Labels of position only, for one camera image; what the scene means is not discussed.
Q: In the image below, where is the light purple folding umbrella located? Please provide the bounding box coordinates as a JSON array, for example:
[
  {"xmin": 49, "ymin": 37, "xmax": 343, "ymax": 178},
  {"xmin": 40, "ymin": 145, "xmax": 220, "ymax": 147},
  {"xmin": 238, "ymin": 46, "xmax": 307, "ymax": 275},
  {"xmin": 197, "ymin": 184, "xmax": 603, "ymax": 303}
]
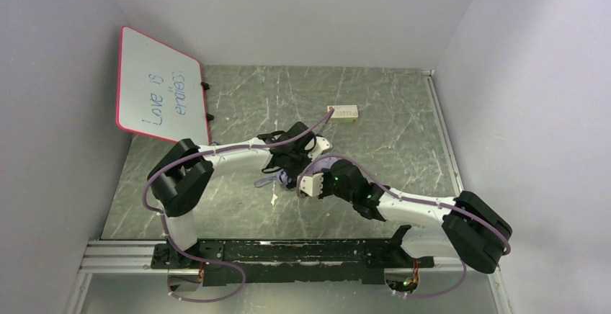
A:
[{"xmin": 254, "ymin": 169, "xmax": 302, "ymax": 190}]

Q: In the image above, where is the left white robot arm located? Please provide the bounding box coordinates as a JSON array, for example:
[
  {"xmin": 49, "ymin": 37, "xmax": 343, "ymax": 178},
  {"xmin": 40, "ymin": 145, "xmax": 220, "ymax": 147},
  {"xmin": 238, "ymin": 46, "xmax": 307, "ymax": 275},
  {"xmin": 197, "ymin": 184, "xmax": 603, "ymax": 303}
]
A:
[{"xmin": 141, "ymin": 122, "xmax": 331, "ymax": 269}]

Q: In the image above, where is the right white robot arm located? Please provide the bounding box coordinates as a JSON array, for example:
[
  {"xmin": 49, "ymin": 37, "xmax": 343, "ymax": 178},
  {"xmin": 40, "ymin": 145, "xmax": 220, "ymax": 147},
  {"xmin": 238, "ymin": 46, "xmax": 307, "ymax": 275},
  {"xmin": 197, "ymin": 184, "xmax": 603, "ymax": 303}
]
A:
[{"xmin": 300, "ymin": 156, "xmax": 512, "ymax": 274}]

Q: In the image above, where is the small white cardboard box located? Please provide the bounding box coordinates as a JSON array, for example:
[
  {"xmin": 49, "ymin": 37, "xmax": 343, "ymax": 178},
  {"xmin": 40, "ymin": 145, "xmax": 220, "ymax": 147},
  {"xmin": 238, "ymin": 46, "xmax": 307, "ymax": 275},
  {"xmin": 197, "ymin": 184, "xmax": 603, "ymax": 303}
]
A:
[{"xmin": 327, "ymin": 105, "xmax": 359, "ymax": 122}]

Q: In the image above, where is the red framed whiteboard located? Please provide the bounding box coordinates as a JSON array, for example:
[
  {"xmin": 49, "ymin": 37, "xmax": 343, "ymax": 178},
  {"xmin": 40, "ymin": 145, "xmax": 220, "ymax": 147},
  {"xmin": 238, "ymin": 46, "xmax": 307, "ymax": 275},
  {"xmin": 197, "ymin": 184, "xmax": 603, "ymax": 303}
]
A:
[{"xmin": 115, "ymin": 25, "xmax": 211, "ymax": 145}]

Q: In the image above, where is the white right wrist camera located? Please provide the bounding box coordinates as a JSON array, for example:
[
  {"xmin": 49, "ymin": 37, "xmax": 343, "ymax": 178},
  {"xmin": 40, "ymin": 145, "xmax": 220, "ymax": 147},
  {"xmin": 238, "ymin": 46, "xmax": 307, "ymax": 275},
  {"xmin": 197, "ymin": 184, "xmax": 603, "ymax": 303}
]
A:
[{"xmin": 297, "ymin": 173, "xmax": 324, "ymax": 197}]

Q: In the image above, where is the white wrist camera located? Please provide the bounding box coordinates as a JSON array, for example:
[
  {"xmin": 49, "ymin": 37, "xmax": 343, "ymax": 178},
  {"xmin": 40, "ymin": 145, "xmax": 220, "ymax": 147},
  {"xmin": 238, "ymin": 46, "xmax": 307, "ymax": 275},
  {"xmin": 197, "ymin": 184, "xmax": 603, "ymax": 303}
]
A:
[
  {"xmin": 308, "ymin": 136, "xmax": 332, "ymax": 161},
  {"xmin": 297, "ymin": 173, "xmax": 324, "ymax": 197}
]

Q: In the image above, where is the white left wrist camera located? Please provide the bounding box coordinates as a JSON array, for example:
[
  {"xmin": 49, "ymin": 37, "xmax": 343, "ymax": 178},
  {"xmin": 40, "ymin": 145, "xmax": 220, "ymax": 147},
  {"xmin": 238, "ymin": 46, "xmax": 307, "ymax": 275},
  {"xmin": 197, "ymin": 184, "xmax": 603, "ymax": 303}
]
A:
[{"xmin": 308, "ymin": 136, "xmax": 332, "ymax": 161}]

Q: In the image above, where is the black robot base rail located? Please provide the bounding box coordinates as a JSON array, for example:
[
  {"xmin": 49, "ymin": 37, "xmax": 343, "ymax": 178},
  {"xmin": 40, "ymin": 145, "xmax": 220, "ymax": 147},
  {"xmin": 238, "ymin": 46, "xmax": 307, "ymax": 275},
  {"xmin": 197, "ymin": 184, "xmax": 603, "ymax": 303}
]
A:
[{"xmin": 150, "ymin": 238, "xmax": 434, "ymax": 287}]

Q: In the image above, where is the aluminium frame rail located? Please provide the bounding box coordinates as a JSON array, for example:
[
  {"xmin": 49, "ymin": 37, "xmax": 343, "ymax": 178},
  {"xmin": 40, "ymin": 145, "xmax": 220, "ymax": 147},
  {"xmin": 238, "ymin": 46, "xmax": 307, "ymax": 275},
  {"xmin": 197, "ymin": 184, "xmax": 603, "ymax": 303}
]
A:
[{"xmin": 79, "ymin": 238, "xmax": 500, "ymax": 274}]

